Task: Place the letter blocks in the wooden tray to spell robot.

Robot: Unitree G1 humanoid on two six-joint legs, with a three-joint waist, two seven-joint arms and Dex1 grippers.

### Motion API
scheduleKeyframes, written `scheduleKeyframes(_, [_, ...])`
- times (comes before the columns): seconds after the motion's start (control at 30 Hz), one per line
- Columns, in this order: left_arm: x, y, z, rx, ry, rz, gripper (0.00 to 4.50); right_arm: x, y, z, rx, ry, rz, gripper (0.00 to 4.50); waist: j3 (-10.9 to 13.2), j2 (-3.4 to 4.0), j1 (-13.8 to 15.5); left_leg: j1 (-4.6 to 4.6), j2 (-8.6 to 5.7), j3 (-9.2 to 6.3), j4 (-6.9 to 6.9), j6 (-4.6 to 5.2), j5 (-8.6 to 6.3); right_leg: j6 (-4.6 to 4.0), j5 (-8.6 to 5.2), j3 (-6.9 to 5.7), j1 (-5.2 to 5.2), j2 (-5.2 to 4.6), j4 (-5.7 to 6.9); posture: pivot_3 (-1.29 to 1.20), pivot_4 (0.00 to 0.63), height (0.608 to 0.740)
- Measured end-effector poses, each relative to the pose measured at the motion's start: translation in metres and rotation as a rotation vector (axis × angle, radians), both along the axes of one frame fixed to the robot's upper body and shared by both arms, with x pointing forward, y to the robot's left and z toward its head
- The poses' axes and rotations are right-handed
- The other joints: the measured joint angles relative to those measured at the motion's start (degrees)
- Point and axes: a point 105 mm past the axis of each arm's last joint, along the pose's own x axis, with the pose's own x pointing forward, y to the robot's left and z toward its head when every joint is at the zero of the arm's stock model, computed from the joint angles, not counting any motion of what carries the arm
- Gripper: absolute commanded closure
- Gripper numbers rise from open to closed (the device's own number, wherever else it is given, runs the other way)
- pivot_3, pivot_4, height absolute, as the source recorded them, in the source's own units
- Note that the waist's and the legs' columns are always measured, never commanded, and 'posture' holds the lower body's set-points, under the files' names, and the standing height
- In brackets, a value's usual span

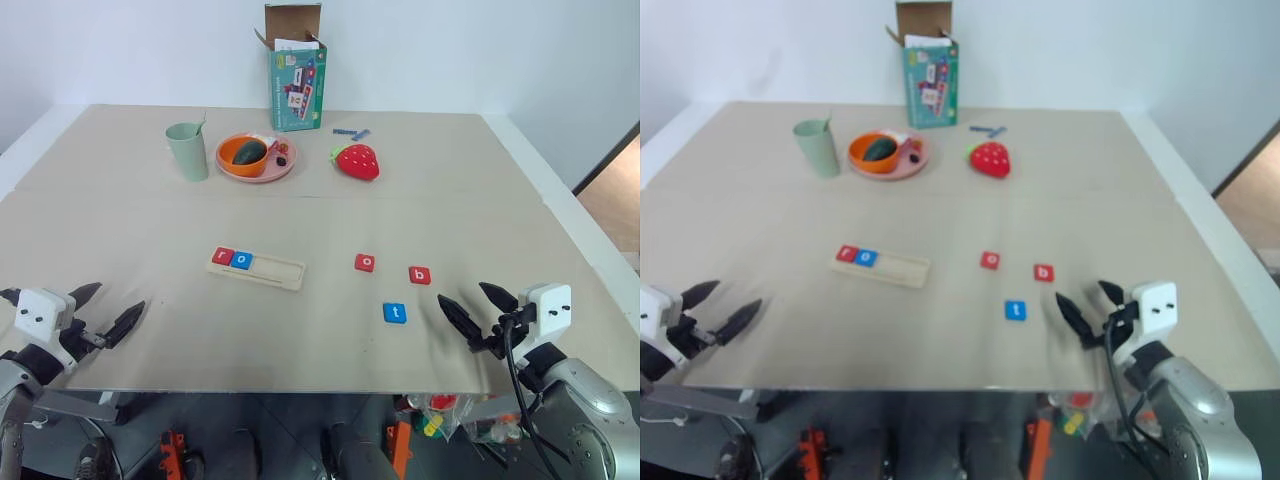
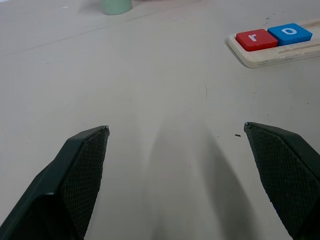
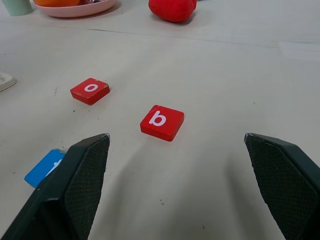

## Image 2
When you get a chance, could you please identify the pale green plastic cup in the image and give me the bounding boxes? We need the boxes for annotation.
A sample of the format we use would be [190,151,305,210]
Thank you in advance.
[101,0,133,16]

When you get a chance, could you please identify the wooden letter tile rack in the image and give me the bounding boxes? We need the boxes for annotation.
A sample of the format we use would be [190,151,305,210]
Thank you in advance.
[227,18,320,69]

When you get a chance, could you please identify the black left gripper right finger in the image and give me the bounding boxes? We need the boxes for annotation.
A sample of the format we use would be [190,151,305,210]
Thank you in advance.
[243,121,320,240]

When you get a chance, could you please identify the blue letter o tile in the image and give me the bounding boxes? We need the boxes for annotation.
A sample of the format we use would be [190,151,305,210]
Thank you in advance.
[267,23,313,47]

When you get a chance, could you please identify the red letter r tile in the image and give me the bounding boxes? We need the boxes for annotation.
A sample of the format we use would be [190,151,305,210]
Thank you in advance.
[235,28,279,52]

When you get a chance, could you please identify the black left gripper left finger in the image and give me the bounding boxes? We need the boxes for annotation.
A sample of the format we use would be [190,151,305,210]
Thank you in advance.
[0,125,110,240]

